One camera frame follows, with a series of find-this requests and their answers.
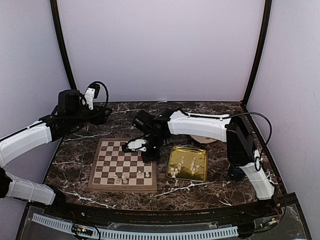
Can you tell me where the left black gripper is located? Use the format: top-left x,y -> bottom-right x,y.
67,103 -> 112,129

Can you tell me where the gold metal tray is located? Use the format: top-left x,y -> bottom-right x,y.
166,146 -> 208,183

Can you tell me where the wooden chess board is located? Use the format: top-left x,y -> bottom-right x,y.
88,138 -> 157,193

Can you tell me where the white chess king piece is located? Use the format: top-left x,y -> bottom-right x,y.
121,175 -> 128,185

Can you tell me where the white chess queen piece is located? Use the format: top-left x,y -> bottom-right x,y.
113,175 -> 121,185

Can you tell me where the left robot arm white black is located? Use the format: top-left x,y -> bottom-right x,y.
0,87 -> 112,218

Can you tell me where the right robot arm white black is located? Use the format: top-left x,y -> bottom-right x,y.
124,108 -> 275,217

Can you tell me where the white chess piece cluster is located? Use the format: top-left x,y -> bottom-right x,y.
178,156 -> 197,171

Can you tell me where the beige floral ceramic plate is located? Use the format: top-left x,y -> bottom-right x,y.
191,135 -> 217,145

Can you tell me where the dark blue mug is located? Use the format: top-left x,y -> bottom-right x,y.
227,164 -> 246,182

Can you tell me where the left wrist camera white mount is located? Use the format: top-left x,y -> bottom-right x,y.
84,81 -> 109,110

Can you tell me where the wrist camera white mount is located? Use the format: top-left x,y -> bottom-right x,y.
84,81 -> 109,110
121,139 -> 147,153

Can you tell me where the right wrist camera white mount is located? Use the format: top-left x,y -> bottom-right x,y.
121,139 -> 147,153

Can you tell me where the white cable duct strip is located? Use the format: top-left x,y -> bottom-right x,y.
31,213 -> 239,240

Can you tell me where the left black frame post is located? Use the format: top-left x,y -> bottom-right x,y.
50,0 -> 77,90

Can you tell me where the black frame post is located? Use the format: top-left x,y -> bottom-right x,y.
241,0 -> 273,108
50,0 -> 77,90

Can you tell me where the right black frame post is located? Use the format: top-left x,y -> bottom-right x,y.
241,0 -> 273,108

